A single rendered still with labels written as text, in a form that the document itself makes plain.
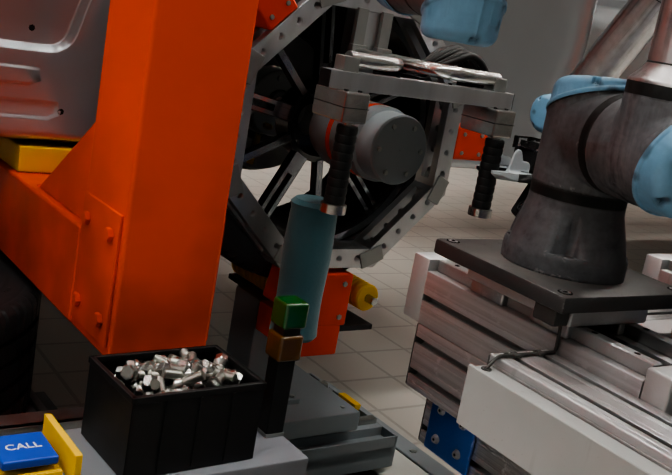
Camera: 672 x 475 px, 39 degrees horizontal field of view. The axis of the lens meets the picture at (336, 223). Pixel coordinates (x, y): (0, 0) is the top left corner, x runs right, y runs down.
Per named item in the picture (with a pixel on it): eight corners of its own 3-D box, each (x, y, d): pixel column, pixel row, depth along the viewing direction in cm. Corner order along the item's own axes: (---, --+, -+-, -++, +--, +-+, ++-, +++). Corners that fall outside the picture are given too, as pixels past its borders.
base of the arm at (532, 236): (650, 284, 113) (670, 205, 111) (564, 286, 105) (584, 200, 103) (559, 247, 125) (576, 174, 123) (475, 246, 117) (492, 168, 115)
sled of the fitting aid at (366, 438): (306, 403, 243) (312, 368, 241) (391, 470, 215) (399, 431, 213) (124, 425, 213) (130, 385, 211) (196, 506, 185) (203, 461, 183)
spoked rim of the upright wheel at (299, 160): (130, 190, 191) (321, 234, 222) (180, 222, 173) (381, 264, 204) (204, -51, 185) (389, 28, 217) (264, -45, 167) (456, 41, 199)
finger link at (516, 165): (495, 146, 171) (524, 147, 177) (489, 178, 172) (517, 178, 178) (509, 150, 168) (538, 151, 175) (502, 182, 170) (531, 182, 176)
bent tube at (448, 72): (437, 77, 188) (447, 24, 186) (505, 93, 173) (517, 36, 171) (368, 67, 178) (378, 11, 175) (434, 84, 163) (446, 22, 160)
